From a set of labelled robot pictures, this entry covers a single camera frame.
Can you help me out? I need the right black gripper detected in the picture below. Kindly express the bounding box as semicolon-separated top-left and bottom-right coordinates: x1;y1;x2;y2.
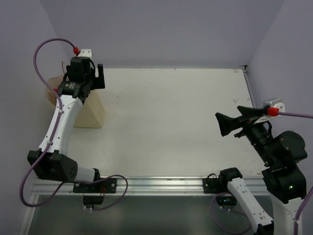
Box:
216;104;278;165

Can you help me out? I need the brown paper bag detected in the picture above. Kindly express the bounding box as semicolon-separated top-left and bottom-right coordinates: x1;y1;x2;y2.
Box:
44;76;105;129

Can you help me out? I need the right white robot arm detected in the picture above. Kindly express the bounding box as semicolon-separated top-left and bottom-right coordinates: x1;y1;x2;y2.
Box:
215;104;313;235

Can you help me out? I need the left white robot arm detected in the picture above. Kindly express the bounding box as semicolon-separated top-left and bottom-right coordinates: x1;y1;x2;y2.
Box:
27;56;105;192

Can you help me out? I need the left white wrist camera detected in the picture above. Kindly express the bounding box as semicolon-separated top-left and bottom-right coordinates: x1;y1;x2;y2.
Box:
73;47;92;58

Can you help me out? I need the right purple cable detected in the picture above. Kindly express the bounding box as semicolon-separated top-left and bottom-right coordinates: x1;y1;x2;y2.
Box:
210;111;313;235

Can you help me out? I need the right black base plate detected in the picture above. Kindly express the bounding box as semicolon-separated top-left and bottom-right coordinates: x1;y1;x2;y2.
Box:
202;173;229;194

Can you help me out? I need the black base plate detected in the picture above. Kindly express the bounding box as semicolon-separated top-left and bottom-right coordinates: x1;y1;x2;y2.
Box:
73;178;117;194
202;173;229;194

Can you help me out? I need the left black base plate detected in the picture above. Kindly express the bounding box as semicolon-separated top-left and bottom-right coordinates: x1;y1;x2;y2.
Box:
73;178;117;194

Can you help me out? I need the aluminium mounting rail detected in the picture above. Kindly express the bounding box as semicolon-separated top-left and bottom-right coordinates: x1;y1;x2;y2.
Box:
32;176;268;196

